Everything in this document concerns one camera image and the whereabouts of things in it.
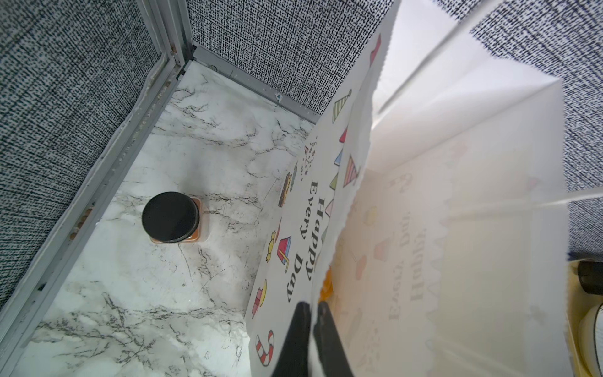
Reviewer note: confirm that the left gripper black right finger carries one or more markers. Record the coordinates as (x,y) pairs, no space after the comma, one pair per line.
(331,354)

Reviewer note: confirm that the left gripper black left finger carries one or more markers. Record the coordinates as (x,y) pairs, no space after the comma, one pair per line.
(293,359)

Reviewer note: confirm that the orange bread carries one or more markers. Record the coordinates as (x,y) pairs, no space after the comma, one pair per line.
(327,289)

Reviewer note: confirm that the white paper gift bag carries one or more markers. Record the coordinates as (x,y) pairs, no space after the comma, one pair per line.
(433,188)

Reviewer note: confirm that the spice jar with black lid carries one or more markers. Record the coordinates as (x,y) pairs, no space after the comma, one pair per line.
(172,217)

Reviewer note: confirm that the yellow cutting board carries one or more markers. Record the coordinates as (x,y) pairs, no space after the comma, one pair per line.
(579,303)

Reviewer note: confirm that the white bowl with patterned rim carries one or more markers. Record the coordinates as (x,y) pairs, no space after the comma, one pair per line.
(590,340)

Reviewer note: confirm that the black mug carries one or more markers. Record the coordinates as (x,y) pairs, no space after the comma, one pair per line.
(590,275)

